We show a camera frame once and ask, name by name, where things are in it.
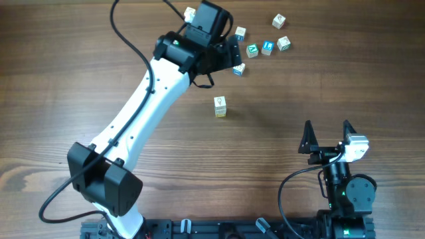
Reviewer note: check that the red top left wooden block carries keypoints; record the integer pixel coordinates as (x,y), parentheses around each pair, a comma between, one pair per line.
(190,10)

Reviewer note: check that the green V wooden block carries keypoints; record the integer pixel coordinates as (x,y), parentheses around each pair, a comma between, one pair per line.
(252,50)

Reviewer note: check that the green Z wooden block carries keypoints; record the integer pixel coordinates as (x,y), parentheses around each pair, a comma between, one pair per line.
(283,43)

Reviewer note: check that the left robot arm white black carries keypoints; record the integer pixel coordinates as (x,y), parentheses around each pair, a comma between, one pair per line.
(102,171)

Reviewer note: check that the red 6 wooden block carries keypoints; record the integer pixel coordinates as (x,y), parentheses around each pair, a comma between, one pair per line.
(278,21)

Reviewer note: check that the blue H wooden block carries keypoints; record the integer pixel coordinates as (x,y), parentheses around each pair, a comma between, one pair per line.
(240,33)

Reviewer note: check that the yellow edged wooden block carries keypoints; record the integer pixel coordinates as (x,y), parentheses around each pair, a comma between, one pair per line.
(220,113)

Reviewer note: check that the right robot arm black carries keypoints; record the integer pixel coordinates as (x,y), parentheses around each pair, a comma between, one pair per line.
(350,197)

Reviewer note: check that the red O wooden block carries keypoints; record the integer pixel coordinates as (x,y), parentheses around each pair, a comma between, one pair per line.
(219,103)

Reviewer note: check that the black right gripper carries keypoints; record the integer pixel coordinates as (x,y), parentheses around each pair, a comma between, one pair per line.
(309,146)

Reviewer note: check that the blue L wooden block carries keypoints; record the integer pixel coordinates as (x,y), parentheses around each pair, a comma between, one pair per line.
(267,47)

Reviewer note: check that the blue X B wooden block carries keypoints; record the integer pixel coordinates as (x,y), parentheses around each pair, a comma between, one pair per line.
(238,70)

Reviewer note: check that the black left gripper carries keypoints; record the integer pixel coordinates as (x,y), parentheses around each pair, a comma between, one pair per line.
(227,48)

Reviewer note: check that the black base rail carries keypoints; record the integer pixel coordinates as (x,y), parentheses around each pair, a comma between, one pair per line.
(306,228)

